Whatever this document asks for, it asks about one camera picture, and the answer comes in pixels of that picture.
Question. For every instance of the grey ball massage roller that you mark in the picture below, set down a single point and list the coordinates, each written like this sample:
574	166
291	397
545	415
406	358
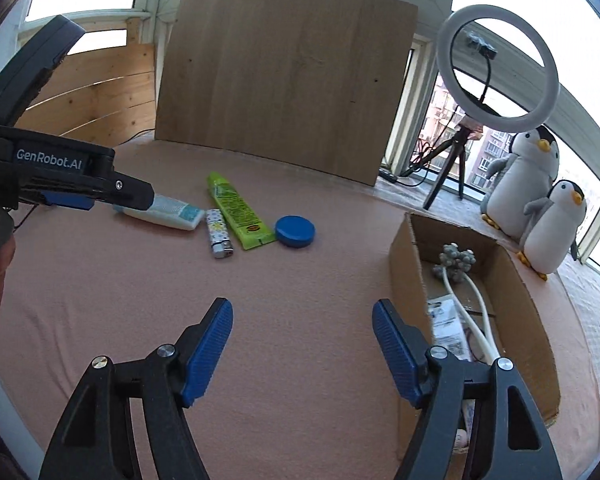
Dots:
455	260

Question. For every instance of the wooden board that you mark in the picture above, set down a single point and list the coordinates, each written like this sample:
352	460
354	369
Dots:
280	85

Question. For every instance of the black webcam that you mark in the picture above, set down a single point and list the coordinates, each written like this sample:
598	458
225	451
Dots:
482	47

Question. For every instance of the blue round lid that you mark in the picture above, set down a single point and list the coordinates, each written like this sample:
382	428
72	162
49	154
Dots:
295	230

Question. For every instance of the black tripod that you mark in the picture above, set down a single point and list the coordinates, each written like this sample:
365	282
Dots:
461	142

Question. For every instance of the large penguin plush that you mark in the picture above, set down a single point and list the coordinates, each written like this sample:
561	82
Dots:
520	180

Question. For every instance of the lime green tube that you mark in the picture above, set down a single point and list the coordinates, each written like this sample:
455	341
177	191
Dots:
237	210

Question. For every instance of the black power strip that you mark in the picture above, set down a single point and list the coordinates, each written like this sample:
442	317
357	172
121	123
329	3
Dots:
387	175

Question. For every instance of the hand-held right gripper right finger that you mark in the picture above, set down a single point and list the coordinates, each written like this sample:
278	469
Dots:
395	355

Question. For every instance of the white patterned lighter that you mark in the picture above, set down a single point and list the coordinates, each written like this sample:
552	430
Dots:
217	230

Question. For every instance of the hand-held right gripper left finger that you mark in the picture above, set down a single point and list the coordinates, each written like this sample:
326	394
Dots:
207	355

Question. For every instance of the small penguin plush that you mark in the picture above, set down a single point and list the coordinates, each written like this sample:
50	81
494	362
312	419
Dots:
550	230

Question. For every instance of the small pink bottle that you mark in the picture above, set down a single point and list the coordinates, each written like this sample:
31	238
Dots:
461	440

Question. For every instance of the white and green sachet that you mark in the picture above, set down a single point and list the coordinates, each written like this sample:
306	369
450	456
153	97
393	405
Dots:
447	322

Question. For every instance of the cardboard box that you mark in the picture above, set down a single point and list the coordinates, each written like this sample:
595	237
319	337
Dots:
525	300

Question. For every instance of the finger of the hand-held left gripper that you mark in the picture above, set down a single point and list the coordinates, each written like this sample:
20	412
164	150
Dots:
67	200
125	190

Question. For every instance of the white tube with blue cap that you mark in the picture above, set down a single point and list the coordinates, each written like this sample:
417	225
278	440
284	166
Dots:
175	212

